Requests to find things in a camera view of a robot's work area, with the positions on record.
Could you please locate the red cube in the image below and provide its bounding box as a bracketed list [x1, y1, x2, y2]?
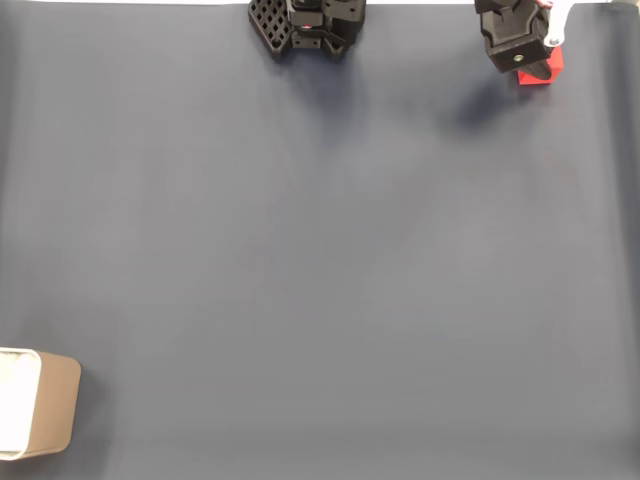
[517, 44, 565, 87]

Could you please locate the beige box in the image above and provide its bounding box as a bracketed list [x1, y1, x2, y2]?
[0, 346, 82, 461]

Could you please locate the dark blue-grey mat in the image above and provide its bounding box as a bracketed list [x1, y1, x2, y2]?
[0, 3, 640, 480]

